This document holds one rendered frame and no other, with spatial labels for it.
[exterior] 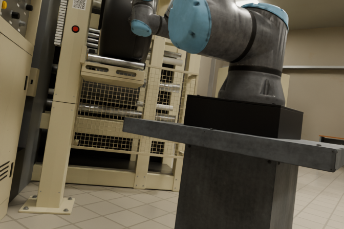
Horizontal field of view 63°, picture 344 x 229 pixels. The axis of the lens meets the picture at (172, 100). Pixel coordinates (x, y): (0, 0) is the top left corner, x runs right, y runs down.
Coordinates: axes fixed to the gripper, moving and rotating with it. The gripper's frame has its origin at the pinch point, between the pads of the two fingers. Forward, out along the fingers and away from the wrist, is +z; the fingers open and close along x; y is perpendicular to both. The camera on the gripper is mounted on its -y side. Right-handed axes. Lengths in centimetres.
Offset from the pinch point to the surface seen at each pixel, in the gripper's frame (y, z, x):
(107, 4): 11.5, 1.9, 16.1
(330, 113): 78, 465, -575
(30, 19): -3, 8, 54
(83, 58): -19.1, 10.6, 24.7
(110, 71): -23.3, 12.6, 9.1
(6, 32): -26, -31, 51
